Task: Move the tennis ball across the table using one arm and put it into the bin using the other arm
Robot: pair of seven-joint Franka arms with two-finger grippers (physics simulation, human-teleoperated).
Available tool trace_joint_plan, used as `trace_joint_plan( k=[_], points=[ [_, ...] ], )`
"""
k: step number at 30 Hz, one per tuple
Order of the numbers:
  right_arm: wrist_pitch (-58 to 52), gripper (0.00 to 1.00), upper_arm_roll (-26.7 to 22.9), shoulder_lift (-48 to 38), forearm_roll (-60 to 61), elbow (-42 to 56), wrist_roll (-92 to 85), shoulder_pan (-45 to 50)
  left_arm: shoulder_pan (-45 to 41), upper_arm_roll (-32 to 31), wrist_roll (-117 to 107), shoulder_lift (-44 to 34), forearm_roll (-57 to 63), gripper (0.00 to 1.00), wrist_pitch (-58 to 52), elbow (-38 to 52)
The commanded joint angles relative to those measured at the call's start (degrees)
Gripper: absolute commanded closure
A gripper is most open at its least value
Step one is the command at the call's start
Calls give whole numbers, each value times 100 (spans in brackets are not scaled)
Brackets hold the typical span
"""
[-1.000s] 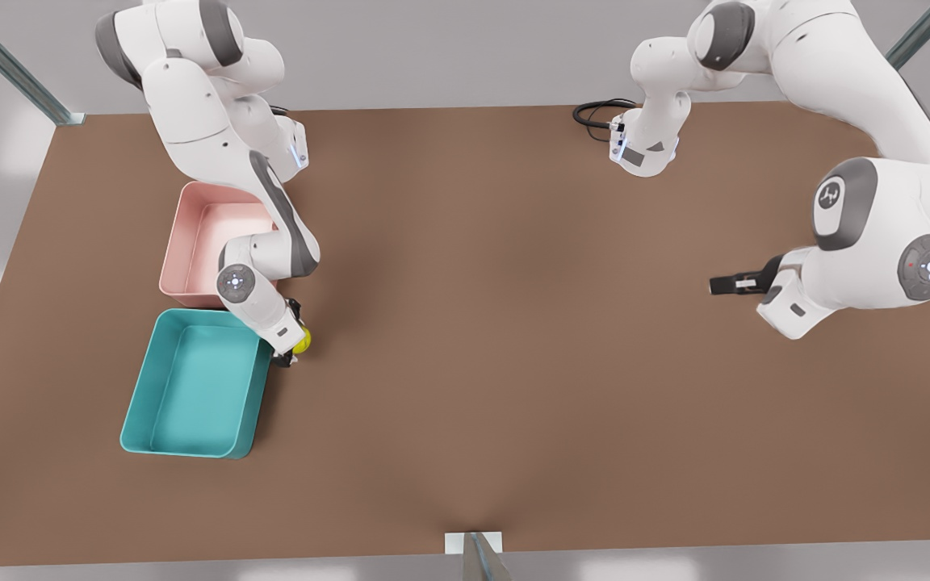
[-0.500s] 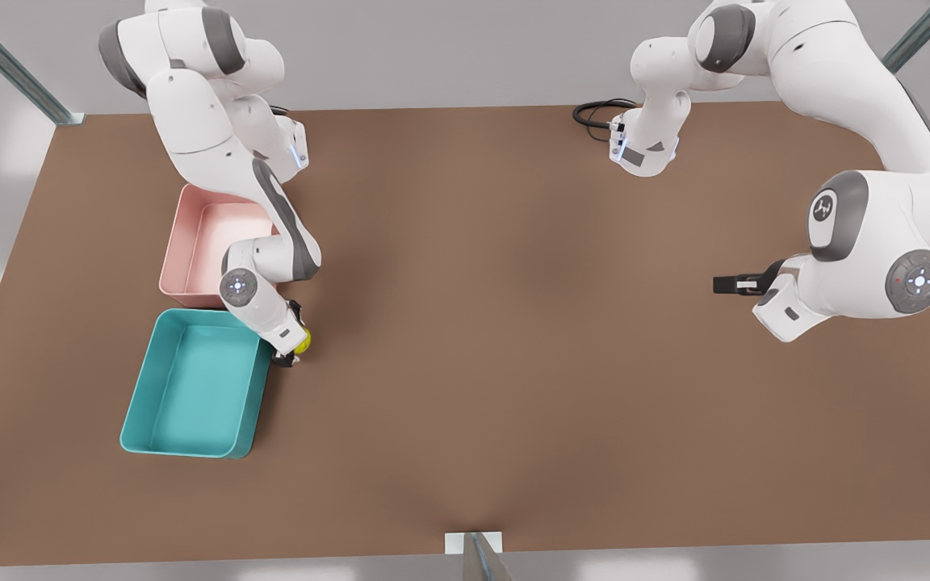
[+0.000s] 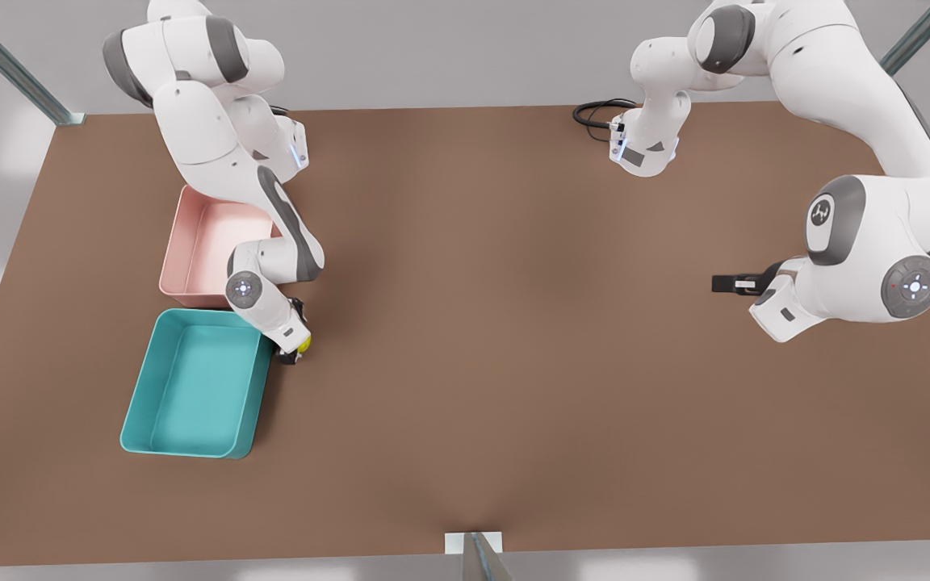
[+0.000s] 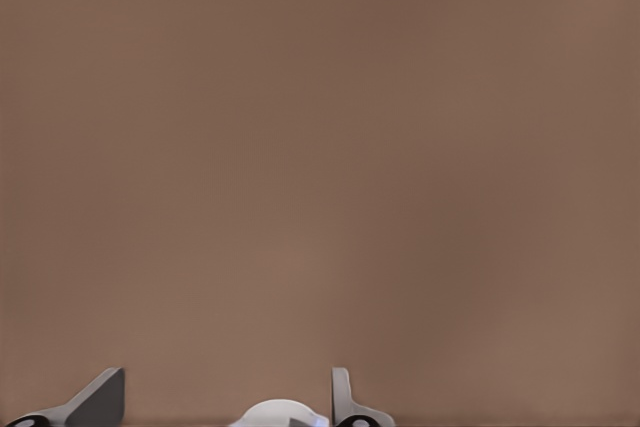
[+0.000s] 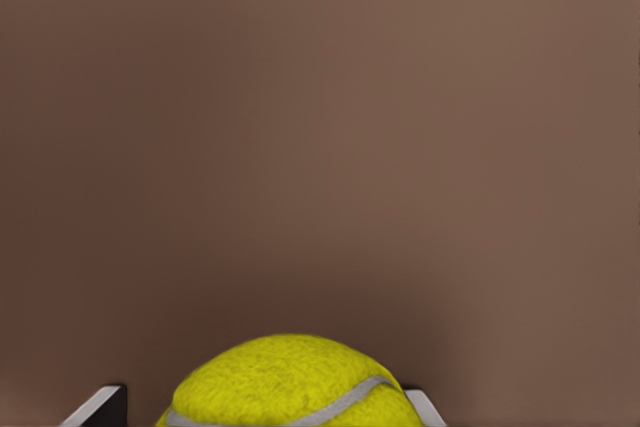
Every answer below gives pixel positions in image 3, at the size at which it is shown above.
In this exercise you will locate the small yellow fruit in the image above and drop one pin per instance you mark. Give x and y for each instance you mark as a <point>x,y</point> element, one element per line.
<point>304,344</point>

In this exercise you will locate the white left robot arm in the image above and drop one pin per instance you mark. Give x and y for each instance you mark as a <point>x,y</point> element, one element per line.
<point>860,161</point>

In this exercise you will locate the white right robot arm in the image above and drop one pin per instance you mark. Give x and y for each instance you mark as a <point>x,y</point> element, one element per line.
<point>207,129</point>

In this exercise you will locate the pink rectangular tray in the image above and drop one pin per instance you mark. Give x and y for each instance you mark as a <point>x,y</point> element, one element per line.
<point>207,242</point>

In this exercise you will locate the teal rectangular tray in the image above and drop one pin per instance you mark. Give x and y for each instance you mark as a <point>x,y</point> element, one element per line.
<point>194,383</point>

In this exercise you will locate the silver frame post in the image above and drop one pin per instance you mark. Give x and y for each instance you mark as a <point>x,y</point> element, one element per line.
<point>477,557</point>
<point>9,60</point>
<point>921,32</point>

